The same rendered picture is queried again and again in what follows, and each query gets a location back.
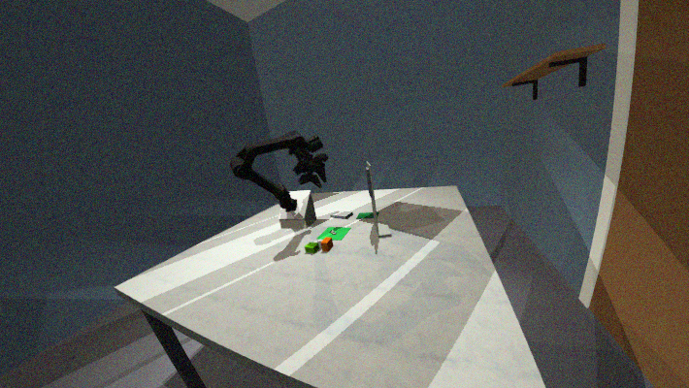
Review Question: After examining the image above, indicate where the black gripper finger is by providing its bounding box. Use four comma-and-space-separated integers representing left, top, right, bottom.
312, 164, 326, 182
305, 175, 322, 188

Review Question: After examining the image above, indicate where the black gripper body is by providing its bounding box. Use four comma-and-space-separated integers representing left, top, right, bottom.
298, 152, 329, 184

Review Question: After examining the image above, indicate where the small green block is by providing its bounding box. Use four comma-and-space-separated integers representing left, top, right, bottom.
304, 242, 319, 253

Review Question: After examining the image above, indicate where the orange rectangular block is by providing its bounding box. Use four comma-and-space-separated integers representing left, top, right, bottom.
321, 238, 333, 251

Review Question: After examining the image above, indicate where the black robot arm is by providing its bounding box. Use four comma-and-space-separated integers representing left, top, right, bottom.
230, 131, 323, 212

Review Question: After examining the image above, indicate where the green square marking on table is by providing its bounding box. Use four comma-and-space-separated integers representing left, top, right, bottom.
317, 227, 351, 241

